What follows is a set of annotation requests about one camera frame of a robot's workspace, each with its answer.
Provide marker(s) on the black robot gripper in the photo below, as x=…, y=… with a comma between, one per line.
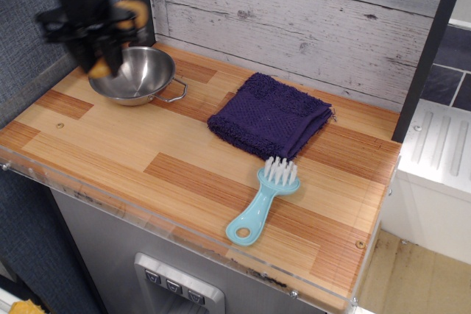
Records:
x=85, y=23

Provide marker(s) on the brown plastic chicken drumstick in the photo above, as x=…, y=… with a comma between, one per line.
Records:
x=128, y=19

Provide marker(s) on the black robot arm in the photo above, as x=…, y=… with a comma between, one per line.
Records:
x=94, y=31

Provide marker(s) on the clear acrylic table edge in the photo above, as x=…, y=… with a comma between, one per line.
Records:
x=109, y=231

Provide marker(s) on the purple folded towel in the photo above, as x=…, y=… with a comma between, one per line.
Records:
x=269, y=119

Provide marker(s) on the light blue dish brush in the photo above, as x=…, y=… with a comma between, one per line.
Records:
x=278, y=177

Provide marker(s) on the grey toy fridge cabinet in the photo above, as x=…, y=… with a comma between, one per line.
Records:
x=295, y=255

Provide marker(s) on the silver dispenser button panel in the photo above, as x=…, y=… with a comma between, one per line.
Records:
x=169, y=290

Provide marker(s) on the yellow object bottom left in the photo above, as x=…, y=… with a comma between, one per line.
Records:
x=25, y=307

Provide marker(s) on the white toy sink drainboard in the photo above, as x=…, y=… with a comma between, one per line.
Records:
x=437, y=145

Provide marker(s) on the metal bowl with handles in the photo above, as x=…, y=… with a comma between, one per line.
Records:
x=144, y=75

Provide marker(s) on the black right frame post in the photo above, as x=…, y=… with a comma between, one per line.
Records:
x=437, y=32

